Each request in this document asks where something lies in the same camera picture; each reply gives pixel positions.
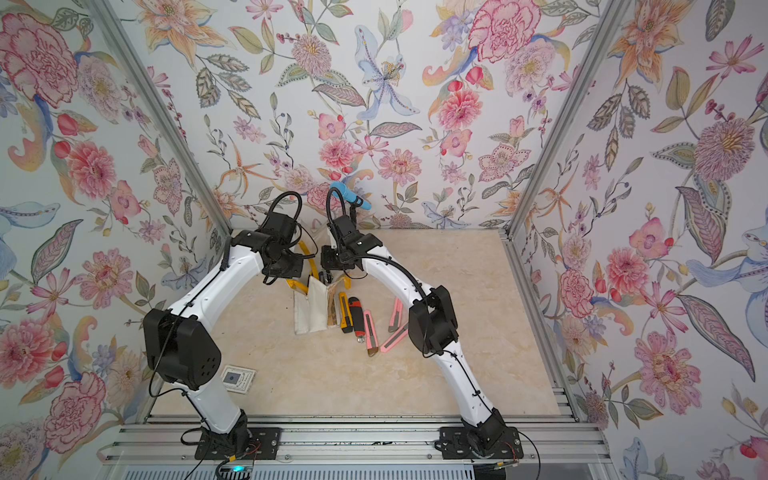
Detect red black utility knife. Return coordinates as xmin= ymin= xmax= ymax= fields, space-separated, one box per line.
xmin=348 ymin=297 xmax=366 ymax=343

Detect white canvas pouch yellow handles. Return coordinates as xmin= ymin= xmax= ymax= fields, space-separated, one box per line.
xmin=286 ymin=259 xmax=351 ymax=335

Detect yellow black utility knife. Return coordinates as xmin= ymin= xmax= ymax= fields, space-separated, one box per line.
xmin=338 ymin=292 xmax=354 ymax=333

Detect pink utility knife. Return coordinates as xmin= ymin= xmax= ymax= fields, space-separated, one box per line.
xmin=363 ymin=310 xmax=379 ymax=357
xmin=388 ymin=298 xmax=403 ymax=333
xmin=380 ymin=325 xmax=408 ymax=353

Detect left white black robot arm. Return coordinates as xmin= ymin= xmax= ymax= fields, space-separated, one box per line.
xmin=143 ymin=212 xmax=304 ymax=455

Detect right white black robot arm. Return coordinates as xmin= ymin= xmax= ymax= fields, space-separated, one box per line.
xmin=321 ymin=214 xmax=506 ymax=457

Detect blue microphone on black stand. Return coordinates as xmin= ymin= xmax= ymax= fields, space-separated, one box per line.
xmin=331 ymin=182 xmax=372 ymax=210

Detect white QR code card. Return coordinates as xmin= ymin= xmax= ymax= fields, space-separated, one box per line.
xmin=221 ymin=365 xmax=256 ymax=394

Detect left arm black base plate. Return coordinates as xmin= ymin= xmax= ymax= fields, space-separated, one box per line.
xmin=190 ymin=426 xmax=283 ymax=461

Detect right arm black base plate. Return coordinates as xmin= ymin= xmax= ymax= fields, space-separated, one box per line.
xmin=433 ymin=426 xmax=524 ymax=461

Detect aluminium front rail frame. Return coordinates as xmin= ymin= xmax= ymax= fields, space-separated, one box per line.
xmin=97 ymin=415 xmax=618 ymax=479

